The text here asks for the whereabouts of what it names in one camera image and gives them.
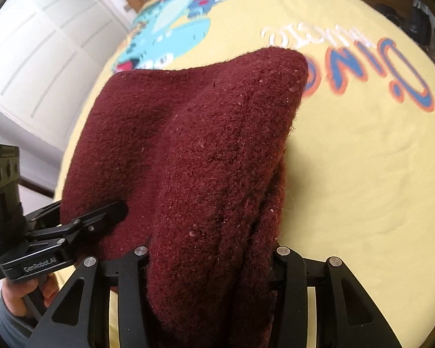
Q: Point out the maroon knit sweater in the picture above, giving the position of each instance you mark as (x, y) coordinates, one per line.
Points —
(203, 152)

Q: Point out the yellow cartoon printed blanket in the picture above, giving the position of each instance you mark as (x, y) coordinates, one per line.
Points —
(355, 174)

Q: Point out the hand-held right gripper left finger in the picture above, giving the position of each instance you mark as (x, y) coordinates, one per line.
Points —
(132, 279)

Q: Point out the person's left forearm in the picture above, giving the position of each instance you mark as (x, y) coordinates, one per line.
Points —
(12, 328)

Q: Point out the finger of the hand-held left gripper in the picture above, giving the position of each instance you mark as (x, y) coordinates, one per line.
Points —
(45, 214)
(105, 214)

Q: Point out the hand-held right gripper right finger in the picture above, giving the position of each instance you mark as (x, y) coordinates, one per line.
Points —
(293, 279)

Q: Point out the white panelled wardrobe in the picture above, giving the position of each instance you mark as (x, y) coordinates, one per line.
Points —
(40, 61)

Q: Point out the dark bag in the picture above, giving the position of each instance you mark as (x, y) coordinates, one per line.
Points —
(422, 21)

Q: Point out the person's left hand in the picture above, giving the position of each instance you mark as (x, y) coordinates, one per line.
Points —
(16, 297)

